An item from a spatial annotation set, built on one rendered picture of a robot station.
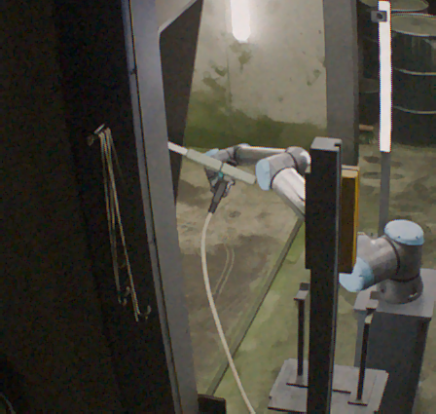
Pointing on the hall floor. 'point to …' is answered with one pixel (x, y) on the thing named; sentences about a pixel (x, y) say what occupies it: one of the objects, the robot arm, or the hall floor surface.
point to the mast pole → (381, 151)
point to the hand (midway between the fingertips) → (225, 176)
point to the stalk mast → (324, 270)
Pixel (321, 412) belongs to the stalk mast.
